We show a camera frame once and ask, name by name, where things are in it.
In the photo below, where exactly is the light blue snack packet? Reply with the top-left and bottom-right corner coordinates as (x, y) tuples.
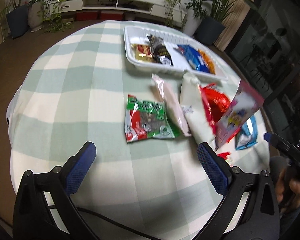
(235, 115), (258, 151)

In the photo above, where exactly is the pink cartoon snack packet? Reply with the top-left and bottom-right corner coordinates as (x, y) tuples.
(216, 80), (264, 149)

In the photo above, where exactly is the white red snack packet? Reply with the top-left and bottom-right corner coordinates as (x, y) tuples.
(180, 72), (216, 148)

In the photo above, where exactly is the orange snack bar packet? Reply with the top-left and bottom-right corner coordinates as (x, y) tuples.
(198, 49), (216, 75)

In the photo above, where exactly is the green red snack packet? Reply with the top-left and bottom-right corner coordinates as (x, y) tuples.
(124, 94), (180, 143)

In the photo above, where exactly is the dark blue snack packet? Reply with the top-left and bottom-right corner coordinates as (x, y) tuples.
(177, 44), (210, 74)

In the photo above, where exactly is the black cookie snack packet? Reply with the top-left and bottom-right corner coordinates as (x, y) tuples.
(147, 34), (173, 66)

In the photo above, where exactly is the small gold red candy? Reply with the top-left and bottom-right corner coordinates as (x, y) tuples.
(131, 44), (153, 63)

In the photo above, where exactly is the right hand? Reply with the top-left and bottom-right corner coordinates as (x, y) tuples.
(275, 166), (300, 214)

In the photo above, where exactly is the small red white packet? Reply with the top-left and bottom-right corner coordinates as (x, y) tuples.
(217, 152), (234, 167)

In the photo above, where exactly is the shiny red snack packet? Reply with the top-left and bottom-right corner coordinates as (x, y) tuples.
(199, 83), (230, 130)

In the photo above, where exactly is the checkered green white tablecloth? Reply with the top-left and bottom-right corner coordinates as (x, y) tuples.
(6, 19), (271, 240)

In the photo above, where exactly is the pale pink snack packet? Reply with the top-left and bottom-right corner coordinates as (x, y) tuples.
(152, 74), (192, 137)

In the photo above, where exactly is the beige curtain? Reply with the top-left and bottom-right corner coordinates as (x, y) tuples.
(214, 0), (254, 51)

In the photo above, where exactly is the white plastic tray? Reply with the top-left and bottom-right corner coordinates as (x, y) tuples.
(123, 25), (228, 81)

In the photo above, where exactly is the plant in white pot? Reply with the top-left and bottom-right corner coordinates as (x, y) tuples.
(184, 0), (207, 36)

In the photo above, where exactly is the large plant dark pot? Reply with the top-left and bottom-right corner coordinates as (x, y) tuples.
(194, 0), (257, 46)

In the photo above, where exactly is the red storage box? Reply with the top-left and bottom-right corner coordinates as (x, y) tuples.
(76, 11), (99, 21)
(100, 10), (124, 21)

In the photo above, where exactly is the left plant white pot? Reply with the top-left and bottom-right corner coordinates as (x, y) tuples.
(29, 0), (73, 33)

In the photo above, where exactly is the trailing vine plant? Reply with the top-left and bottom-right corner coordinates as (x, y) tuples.
(164, 0), (187, 30)

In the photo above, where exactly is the left tall plant dark pot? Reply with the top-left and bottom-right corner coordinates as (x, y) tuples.
(0, 0), (29, 39)

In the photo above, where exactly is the white tv cabinet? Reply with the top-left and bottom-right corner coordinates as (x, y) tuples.
(50, 0), (188, 26)

